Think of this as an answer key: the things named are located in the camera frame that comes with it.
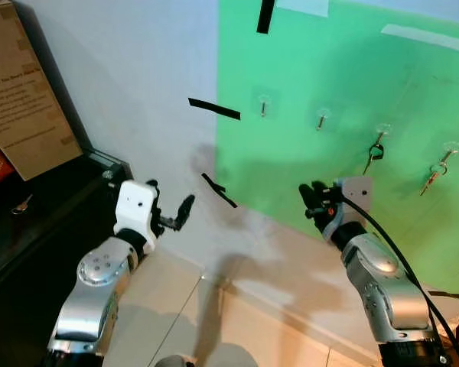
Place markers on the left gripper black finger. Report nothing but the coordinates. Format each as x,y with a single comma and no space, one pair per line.
186,210
153,186

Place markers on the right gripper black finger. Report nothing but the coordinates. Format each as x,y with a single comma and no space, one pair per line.
321,191
309,200

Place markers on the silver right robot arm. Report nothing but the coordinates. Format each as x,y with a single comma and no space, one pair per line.
382,283

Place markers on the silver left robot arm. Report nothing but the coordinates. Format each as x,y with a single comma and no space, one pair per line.
99,275

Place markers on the crumpled black tape strip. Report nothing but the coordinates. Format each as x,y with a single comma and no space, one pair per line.
218,189

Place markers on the long black tape strip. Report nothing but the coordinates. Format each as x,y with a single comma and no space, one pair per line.
214,108

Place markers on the key with red head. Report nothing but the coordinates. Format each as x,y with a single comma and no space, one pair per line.
431,180

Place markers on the grey robot foot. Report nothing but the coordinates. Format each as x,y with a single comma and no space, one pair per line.
174,362

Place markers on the thin black tape strip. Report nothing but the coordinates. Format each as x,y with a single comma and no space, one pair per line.
451,294

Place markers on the large printed cardboard box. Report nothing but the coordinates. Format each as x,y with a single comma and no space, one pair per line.
23,92

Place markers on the short black tape strip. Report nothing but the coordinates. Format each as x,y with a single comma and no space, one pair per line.
265,17

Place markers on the long white tape strip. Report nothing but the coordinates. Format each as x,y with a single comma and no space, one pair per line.
427,38

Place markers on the wide white tape strip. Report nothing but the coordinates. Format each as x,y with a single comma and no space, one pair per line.
302,6

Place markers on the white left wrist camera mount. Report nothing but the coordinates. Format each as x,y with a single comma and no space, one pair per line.
134,206

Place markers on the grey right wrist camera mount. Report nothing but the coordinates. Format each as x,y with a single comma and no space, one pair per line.
356,191

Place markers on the clear adhesive wall hook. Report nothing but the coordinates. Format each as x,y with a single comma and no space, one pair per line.
450,147
264,101
322,116
382,130

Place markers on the green wall sheet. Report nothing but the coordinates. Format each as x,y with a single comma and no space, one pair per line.
329,76

